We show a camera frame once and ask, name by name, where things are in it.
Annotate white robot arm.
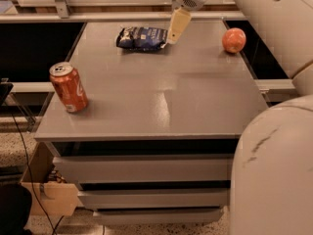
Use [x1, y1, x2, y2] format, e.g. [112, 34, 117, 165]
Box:
[168, 0, 313, 235]

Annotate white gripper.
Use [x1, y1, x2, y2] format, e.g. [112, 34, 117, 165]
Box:
[166, 0, 206, 44]

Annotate cardboard box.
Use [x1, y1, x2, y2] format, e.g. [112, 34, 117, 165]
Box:
[21, 143, 78, 216]

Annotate black cable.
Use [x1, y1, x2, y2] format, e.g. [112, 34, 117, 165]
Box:
[9, 111, 67, 235]

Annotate black round object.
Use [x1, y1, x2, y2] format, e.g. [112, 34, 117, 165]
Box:
[0, 184, 33, 235]

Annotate metal frame rail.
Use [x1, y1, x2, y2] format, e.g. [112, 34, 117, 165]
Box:
[0, 0, 246, 25]

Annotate blue chip bag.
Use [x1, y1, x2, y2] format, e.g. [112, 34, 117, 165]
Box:
[116, 26, 167, 52]

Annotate orange apple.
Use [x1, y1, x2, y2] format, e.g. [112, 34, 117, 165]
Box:
[222, 27, 246, 54]

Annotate orange soda can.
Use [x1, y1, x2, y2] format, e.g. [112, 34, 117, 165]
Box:
[49, 62, 88, 113]

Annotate grey drawer cabinet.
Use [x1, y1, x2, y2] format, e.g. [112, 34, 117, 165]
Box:
[35, 21, 266, 225]

